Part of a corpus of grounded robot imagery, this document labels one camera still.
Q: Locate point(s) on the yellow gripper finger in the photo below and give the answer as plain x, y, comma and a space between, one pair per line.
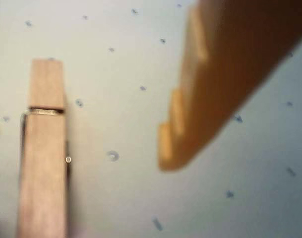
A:
227, 74

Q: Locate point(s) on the wooden clothespin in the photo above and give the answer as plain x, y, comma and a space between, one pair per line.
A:
42, 161

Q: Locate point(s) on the white dotted paper mat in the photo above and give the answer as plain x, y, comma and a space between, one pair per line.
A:
116, 193

